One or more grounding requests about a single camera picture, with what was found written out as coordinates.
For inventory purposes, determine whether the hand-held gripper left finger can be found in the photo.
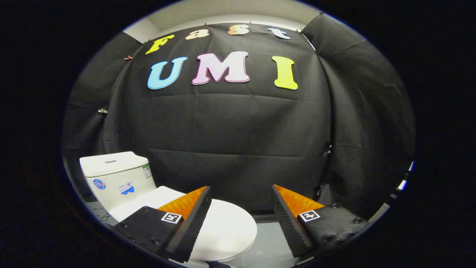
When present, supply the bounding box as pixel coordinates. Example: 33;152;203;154
113;185;212;264

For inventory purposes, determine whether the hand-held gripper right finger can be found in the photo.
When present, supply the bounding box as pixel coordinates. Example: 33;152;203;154
271;184;369;261

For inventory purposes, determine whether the white toilet lid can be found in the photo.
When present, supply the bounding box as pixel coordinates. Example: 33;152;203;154
110;185;258;262

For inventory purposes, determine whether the white ceramic toilet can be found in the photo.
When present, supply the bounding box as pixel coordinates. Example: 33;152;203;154
79;151;257;268

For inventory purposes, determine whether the grey board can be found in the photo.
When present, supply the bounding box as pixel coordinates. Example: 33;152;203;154
366;203;391;224

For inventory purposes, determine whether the black backdrop cloth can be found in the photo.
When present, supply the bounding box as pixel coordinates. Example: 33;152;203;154
61;13;416;224

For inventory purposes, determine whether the white and black striped object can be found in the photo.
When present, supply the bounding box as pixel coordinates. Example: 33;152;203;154
390;161;415;200

